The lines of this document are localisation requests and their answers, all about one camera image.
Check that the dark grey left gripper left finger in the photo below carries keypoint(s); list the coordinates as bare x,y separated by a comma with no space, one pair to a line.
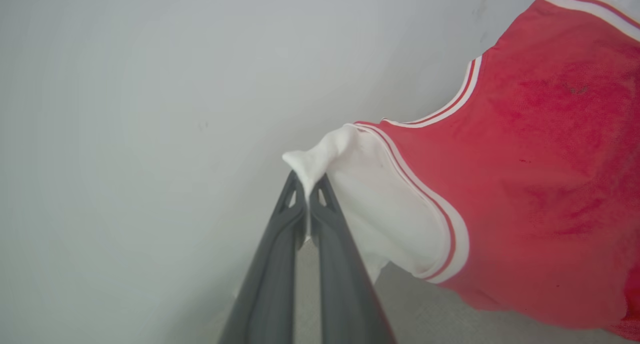
270,289

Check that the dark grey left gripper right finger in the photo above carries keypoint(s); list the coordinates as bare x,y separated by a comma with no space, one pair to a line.
345,294

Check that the red and white sports garment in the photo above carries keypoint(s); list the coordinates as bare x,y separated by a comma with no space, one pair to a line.
525,184

